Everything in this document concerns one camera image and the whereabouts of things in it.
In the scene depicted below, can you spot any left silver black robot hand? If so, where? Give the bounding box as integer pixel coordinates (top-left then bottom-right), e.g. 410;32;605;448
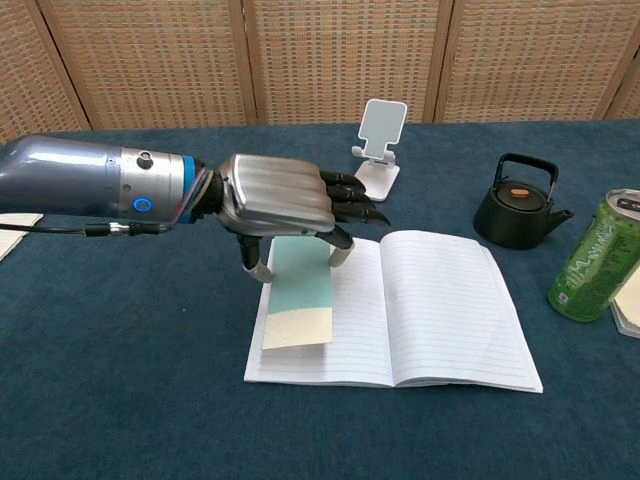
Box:
213;153;394;284

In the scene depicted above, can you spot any cream teal bookmark pink tassel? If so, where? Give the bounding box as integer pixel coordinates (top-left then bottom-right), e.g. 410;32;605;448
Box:
262;236;335;350

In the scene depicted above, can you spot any white folding phone stand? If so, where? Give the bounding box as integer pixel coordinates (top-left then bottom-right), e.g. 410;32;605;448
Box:
344;98;407;204

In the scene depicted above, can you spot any woven rattan folding screen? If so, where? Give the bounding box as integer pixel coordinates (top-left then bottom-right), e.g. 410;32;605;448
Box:
0;0;640;147

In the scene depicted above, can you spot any open white lined notebook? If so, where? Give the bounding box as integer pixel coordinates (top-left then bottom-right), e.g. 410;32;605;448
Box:
243;229;545;395

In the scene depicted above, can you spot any lined paper notebook stack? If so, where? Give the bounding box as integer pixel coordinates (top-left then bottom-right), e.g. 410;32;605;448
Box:
0;213;45;262

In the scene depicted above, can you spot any dark blue table cloth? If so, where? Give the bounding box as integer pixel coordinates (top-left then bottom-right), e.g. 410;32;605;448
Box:
0;118;640;480

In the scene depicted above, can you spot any green drink can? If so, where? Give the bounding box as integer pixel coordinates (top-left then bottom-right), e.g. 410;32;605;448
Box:
547;188;640;323

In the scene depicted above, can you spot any white object right edge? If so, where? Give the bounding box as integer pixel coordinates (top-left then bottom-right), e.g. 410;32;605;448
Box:
609;264;640;337

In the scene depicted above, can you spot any black arm cable with plug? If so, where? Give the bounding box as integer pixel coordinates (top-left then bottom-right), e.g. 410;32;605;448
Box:
0;220;172;239

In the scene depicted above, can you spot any black teapot with handle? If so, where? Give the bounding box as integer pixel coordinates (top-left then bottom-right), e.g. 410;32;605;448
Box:
472;152;575;250

